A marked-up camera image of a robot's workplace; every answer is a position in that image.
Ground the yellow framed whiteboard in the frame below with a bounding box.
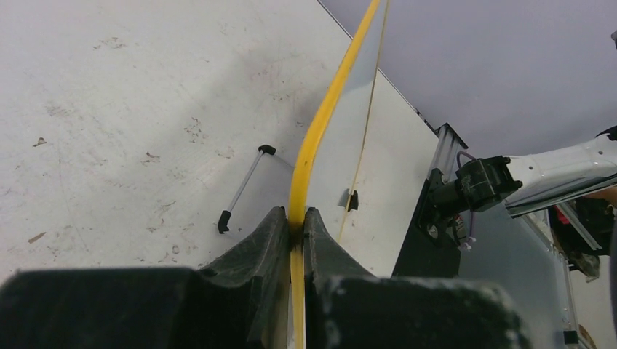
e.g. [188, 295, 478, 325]
[287, 1, 437, 348]

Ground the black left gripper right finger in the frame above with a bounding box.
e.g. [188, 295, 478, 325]
[303, 207, 530, 348]

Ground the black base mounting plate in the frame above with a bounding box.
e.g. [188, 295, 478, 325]
[392, 168, 461, 278]

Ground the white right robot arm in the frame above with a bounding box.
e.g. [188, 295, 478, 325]
[426, 127, 616, 218]

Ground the whiteboard metal stand leg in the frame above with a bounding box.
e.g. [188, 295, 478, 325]
[216, 144, 293, 236]

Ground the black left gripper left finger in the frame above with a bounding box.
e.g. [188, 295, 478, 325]
[1, 207, 289, 348]

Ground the aluminium rail right side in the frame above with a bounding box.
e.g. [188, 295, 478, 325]
[429, 123, 469, 182]

